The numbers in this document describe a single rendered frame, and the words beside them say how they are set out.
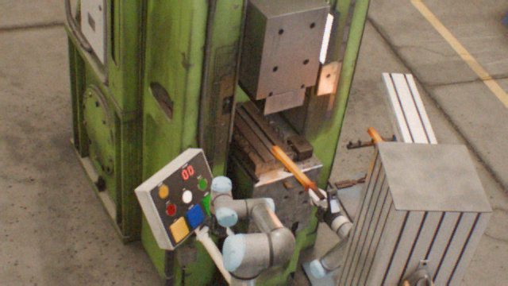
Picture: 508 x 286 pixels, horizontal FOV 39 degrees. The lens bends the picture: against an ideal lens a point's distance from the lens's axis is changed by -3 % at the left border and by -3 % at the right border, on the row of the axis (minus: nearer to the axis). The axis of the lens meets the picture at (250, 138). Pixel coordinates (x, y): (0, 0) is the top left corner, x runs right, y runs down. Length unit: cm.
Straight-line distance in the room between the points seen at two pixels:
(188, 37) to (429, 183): 139
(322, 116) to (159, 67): 83
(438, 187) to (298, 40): 133
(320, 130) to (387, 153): 180
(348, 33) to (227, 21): 67
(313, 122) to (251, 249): 136
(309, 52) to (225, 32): 37
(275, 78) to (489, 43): 392
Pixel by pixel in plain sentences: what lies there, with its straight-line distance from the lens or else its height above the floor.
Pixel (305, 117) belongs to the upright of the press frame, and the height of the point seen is 104.
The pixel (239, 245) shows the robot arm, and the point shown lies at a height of 146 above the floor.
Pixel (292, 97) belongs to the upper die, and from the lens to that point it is 319.
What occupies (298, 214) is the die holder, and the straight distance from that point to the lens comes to 369.
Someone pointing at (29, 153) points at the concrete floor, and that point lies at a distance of 488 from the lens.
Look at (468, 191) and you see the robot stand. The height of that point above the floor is 203.
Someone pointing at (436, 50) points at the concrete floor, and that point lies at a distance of 641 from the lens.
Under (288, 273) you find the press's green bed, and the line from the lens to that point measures 406.
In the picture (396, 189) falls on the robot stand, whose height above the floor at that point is 203.
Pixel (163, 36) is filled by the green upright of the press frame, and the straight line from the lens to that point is 332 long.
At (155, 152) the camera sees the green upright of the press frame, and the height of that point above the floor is 73.
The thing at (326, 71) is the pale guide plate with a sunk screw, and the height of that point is 132.
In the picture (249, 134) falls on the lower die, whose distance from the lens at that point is 349.
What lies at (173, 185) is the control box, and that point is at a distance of 296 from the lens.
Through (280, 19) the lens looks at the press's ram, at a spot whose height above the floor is 175.
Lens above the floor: 321
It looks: 40 degrees down
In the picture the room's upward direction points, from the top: 8 degrees clockwise
